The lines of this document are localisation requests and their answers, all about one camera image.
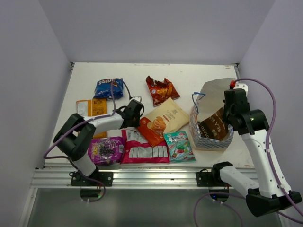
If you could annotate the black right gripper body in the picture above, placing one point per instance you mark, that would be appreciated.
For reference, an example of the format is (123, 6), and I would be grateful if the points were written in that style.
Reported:
(227, 113)

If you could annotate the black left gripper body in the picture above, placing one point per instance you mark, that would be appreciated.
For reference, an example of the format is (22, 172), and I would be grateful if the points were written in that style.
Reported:
(136, 120)

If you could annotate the brown sea salt chip bag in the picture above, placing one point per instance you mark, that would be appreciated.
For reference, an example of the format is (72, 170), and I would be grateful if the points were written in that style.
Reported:
(213, 127)

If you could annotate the orange cream cassava chips bag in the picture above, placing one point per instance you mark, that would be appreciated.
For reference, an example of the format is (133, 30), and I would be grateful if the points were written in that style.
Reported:
(166, 118)

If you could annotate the blue checkered paper bag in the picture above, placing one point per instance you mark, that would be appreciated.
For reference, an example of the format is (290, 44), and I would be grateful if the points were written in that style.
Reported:
(206, 102)

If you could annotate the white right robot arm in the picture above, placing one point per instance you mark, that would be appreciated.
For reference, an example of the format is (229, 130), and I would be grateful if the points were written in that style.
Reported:
(271, 193)

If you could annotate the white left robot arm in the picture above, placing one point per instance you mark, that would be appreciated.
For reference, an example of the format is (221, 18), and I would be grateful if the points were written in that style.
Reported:
(75, 136)

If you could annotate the pink snack bag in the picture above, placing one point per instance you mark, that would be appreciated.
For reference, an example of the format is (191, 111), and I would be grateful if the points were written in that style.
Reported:
(138, 150)

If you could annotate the blue Doritos chip bag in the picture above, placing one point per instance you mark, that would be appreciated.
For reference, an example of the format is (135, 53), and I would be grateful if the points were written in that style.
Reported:
(108, 88)

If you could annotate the red torn chip bag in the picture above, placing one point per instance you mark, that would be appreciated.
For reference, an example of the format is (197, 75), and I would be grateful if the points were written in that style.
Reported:
(161, 90)

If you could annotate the purple grape candy bag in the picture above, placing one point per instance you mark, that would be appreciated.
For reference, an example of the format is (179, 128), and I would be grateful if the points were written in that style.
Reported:
(106, 151)

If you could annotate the teal Fox's candy bag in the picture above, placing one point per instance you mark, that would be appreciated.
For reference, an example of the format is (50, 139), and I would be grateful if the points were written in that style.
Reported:
(179, 147)

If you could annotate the orange yellow snack packet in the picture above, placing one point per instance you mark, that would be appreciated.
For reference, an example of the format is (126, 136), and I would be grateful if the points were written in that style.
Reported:
(93, 107)

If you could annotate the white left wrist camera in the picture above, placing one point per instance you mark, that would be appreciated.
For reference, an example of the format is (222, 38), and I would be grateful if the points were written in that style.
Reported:
(137, 98)

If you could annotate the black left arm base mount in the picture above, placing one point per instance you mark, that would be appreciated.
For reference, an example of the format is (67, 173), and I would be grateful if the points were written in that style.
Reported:
(94, 178)

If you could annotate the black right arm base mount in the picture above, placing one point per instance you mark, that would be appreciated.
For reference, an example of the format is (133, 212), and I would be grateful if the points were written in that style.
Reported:
(205, 178)

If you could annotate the aluminium table frame rail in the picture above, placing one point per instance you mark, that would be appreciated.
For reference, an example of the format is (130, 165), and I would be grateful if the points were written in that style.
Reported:
(186, 79)

